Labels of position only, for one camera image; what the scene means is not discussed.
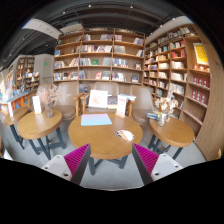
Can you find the stack of books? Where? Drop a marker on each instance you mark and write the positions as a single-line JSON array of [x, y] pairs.
[[152, 115]]

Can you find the flat blue books on armrest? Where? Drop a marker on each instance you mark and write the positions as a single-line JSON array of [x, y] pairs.
[[128, 97]]

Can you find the glass vase beige dried flowers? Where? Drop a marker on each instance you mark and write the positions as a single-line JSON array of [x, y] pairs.
[[162, 115]]

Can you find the curved wooden bookshelf with books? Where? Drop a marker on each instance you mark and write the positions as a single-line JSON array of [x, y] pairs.
[[186, 76]]

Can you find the white framed pink print picture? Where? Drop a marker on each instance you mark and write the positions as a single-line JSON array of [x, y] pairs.
[[98, 99]]

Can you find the blue orange display table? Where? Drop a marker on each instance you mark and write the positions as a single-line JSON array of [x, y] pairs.
[[13, 100]]

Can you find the dark cover book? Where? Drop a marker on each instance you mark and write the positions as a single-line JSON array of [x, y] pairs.
[[112, 100]]

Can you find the white orange sign wooden base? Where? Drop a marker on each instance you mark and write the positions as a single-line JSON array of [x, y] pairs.
[[121, 106]]

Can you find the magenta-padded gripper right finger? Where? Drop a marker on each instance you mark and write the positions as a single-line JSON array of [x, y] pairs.
[[146, 159]]

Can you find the round wooden side table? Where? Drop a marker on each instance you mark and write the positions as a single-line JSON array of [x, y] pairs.
[[15, 116], [171, 131], [38, 126]]

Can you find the orange white patterned computer mouse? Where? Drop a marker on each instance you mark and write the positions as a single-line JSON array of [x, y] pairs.
[[125, 135]]

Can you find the blue pink gradient mouse pad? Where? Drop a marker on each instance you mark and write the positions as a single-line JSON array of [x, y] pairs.
[[96, 119]]

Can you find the beige armchair wooden arms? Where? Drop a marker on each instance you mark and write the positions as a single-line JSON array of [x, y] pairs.
[[106, 87], [68, 100], [141, 103]]

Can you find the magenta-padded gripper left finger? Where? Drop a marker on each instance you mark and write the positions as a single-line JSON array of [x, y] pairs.
[[77, 159]]

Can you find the wide wooden bookshelf with books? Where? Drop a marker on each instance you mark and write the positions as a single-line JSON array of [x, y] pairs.
[[100, 56]]

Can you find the distant wooden bookshelf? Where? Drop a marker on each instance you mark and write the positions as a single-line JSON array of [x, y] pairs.
[[26, 71]]

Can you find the glass vase pink dried flowers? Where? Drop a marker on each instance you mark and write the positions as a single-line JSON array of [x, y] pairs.
[[49, 105]]

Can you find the small white card sign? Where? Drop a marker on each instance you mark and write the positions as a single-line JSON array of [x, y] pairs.
[[37, 105]]

